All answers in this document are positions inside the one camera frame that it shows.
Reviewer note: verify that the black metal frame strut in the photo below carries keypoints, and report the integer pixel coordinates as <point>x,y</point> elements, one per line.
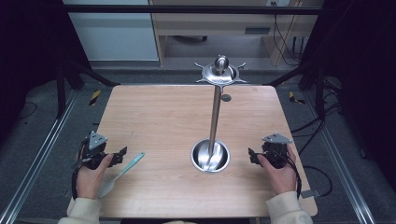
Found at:
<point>84,73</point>
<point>299,73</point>

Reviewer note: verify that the light wooden desk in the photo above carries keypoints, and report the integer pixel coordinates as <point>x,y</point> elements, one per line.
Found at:
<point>218,28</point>

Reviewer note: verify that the person's right hand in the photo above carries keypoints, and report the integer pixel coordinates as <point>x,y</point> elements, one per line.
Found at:
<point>280,177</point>

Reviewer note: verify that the white cabinet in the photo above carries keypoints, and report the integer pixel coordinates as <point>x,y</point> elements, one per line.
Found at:
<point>115,34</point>

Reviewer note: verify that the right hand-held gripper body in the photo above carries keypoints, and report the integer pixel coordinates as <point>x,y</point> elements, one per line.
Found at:
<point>276,148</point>

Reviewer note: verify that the yellow black tape strip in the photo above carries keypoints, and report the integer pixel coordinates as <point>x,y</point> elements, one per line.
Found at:
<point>95,97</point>
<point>294,98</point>

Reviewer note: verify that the person's left hand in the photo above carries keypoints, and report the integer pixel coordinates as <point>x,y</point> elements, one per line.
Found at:
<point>91,180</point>

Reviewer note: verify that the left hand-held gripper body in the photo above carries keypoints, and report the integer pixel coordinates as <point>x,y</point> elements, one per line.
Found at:
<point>94,148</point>

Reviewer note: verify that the grey round disc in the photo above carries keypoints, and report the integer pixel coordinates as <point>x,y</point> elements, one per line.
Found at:
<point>226,97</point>

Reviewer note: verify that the stainless steel utensil rack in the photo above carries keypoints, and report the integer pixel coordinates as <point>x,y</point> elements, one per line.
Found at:
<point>214,124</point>

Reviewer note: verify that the black metal frame bar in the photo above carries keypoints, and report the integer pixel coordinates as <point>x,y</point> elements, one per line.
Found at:
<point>186,9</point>

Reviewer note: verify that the aluminium floor rail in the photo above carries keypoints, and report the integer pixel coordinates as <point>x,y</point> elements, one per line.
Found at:
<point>34,158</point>
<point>342,168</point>

